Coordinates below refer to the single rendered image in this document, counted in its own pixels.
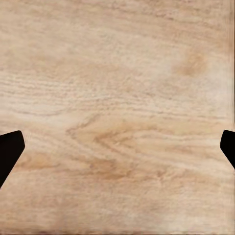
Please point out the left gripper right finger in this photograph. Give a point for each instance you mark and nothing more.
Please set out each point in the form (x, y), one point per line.
(227, 145)

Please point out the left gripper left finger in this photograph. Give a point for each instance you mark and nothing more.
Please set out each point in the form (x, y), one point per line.
(11, 147)

